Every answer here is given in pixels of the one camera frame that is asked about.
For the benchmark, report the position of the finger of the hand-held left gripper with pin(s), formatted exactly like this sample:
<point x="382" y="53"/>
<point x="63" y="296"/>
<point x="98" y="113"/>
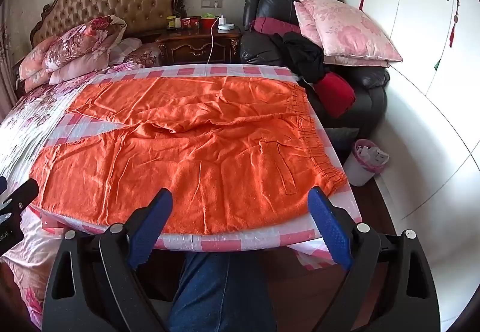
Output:
<point x="20" y="195"/>

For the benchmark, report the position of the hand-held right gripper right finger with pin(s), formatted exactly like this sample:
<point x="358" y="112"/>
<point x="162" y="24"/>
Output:
<point x="330" y="227"/>

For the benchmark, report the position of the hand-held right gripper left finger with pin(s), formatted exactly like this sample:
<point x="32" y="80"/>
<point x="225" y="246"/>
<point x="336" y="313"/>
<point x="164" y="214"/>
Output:
<point x="150" y="227"/>

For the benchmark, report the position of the orange towel blanket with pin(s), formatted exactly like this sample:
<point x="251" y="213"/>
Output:
<point x="187" y="159"/>

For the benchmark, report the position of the white waste bin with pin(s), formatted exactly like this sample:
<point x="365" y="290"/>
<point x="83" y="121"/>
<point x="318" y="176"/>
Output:
<point x="358" y="170"/>

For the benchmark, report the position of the bed with floral sheet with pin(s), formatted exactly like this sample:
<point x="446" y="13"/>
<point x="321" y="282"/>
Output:
<point x="26" y="121"/>

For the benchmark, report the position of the person's leg in jeans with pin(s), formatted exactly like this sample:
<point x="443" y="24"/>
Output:
<point x="221" y="294"/>

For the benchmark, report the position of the patterned curtain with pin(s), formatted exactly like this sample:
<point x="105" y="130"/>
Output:
<point x="5" y="65"/>

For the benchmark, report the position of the red cloth bundle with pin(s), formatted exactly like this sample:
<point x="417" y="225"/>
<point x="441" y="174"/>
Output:
<point x="335" y="93"/>

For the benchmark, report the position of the black leather sofa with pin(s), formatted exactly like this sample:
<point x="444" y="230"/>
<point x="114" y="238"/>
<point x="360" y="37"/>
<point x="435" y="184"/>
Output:
<point x="371" y="99"/>

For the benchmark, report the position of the folded floral quilt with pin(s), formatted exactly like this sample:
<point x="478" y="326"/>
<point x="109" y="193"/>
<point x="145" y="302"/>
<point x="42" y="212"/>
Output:
<point x="71" y="46"/>

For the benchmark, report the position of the white wardrobe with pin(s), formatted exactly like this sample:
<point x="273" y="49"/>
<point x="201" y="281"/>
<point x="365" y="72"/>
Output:
<point x="420" y="91"/>

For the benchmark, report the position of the dark floral pillow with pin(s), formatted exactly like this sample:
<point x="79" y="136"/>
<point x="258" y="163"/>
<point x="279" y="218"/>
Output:
<point x="148" y="54"/>

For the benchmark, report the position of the black clothing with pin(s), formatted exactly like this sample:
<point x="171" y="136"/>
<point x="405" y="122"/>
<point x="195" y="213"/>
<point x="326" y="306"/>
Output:
<point x="303" y="56"/>

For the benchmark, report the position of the red white checked plastic sheet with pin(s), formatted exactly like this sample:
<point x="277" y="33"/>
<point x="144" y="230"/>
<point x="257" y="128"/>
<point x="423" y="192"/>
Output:
<point x="225" y="71"/>

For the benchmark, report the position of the checked pillow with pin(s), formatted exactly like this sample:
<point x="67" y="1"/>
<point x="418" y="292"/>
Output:
<point x="125" y="48"/>

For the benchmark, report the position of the carved wooden nightstand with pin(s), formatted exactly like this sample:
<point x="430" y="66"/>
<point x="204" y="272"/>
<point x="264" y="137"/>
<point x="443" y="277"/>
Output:
<point x="195" y="48"/>

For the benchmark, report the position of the yellow green jar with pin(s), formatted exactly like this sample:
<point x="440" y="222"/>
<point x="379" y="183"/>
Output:
<point x="172" y="22"/>

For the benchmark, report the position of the red tin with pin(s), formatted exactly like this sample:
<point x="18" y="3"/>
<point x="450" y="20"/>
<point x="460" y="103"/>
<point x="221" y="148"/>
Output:
<point x="189" y="22"/>

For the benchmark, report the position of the maroon cushion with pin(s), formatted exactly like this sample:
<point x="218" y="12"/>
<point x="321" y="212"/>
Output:
<point x="272" y="26"/>

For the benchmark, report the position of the red box with green top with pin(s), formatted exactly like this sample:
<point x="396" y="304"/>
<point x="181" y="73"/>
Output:
<point x="209" y="22"/>

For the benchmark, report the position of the white round device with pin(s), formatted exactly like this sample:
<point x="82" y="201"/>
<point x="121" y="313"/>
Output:
<point x="227" y="27"/>

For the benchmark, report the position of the white charger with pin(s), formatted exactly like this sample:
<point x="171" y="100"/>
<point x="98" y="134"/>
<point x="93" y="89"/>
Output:
<point x="223" y="20"/>

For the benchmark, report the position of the wall socket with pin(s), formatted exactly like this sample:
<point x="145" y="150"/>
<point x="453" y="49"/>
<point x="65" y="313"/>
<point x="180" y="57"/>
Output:
<point x="212" y="3"/>

